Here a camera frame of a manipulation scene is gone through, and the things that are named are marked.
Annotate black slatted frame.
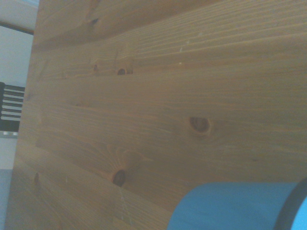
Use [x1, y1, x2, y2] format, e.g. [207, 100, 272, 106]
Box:
[0, 81, 26, 133]

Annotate blue enamel mug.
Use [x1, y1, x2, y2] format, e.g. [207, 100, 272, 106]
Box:
[166, 177, 307, 230]

